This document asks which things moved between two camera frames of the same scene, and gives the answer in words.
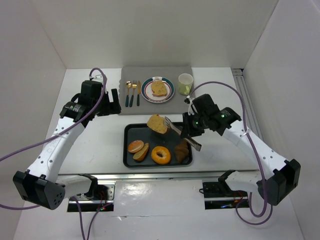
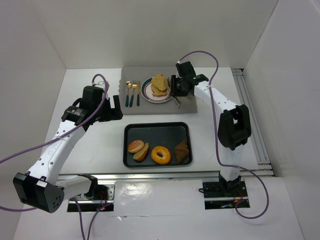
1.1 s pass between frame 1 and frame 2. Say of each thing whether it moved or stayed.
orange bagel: stayed
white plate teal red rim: stayed
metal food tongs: moved
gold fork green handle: stayed
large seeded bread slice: stayed
